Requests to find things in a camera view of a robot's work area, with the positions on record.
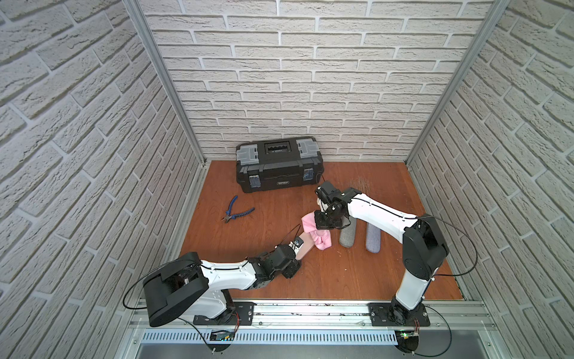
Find pink microfibre cloth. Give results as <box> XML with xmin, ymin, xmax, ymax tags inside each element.
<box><xmin>301</xmin><ymin>212</ymin><xmax>332</xmax><ymax>251</ymax></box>

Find pink eyeglass case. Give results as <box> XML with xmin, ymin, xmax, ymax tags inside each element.
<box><xmin>296</xmin><ymin>233</ymin><xmax>315</xmax><ymax>260</ymax></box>

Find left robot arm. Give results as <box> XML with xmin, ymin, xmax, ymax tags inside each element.
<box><xmin>143</xmin><ymin>237</ymin><xmax>303</xmax><ymax>327</ymax></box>

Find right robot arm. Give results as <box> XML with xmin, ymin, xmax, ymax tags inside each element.
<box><xmin>314</xmin><ymin>182</ymin><xmax>449</xmax><ymax>317</ymax></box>

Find black plastic toolbox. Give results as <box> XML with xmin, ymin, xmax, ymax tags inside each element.
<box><xmin>236</xmin><ymin>136</ymin><xmax>324</xmax><ymax>193</ymax></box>

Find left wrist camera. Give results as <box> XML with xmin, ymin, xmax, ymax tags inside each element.
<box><xmin>289</xmin><ymin>237</ymin><xmax>304</xmax><ymax>251</ymax></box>

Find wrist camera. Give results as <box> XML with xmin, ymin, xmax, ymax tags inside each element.
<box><xmin>289</xmin><ymin>237</ymin><xmax>304</xmax><ymax>251</ymax></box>
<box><xmin>315</xmin><ymin>181</ymin><xmax>344</xmax><ymax>210</ymax></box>

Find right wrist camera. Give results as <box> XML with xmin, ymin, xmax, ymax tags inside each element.
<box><xmin>315</xmin><ymin>181</ymin><xmax>344</xmax><ymax>210</ymax></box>

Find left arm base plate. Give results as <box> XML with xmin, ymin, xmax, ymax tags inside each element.
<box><xmin>193</xmin><ymin>302</ymin><xmax>256</xmax><ymax>326</ymax></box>

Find blue handled pliers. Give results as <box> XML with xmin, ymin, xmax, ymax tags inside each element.
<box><xmin>221</xmin><ymin>194</ymin><xmax>257</xmax><ymax>224</ymax></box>

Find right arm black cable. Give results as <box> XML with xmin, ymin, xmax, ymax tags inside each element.
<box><xmin>425</xmin><ymin>216</ymin><xmax>479</xmax><ymax>278</ymax></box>

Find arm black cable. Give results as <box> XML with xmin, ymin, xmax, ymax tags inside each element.
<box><xmin>122</xmin><ymin>268</ymin><xmax>162</xmax><ymax>311</ymax></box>
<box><xmin>425</xmin><ymin>216</ymin><xmax>479</xmax><ymax>278</ymax></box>

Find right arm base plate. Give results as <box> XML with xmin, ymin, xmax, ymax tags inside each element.
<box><xmin>367</xmin><ymin>302</ymin><xmax>431</xmax><ymax>327</ymax></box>

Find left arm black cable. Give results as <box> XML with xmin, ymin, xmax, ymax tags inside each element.
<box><xmin>122</xmin><ymin>268</ymin><xmax>162</xmax><ymax>311</ymax></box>

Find aluminium mounting rail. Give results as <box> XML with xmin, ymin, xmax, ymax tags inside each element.
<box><xmin>129</xmin><ymin>298</ymin><xmax>499</xmax><ymax>333</ymax></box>

